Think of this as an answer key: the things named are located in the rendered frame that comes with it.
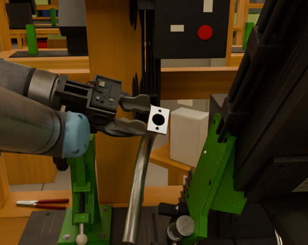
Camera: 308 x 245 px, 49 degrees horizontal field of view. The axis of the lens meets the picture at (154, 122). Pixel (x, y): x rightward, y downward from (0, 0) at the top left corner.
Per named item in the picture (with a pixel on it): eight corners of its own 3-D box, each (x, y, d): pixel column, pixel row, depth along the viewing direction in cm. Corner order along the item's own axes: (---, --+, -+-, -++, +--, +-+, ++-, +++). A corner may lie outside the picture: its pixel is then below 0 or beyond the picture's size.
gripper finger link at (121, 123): (162, 135, 64) (115, 118, 63) (154, 145, 69) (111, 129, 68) (166, 121, 65) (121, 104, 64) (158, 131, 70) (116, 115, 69)
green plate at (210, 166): (234, 239, 67) (274, 144, 60) (193, 232, 66) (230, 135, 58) (219, 204, 77) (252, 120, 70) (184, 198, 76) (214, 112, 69)
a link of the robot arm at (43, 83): (28, 113, 66) (40, 77, 69) (52, 119, 67) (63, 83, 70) (25, 97, 59) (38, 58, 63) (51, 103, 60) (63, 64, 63)
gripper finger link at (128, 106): (168, 107, 66) (121, 100, 64) (160, 118, 72) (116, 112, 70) (169, 92, 67) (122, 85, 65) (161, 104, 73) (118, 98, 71)
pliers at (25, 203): (69, 201, 108) (69, 198, 107) (65, 211, 103) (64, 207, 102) (20, 200, 108) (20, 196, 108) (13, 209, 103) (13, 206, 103)
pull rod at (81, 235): (87, 248, 81) (85, 228, 79) (75, 248, 81) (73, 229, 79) (89, 232, 86) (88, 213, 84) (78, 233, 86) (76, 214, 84)
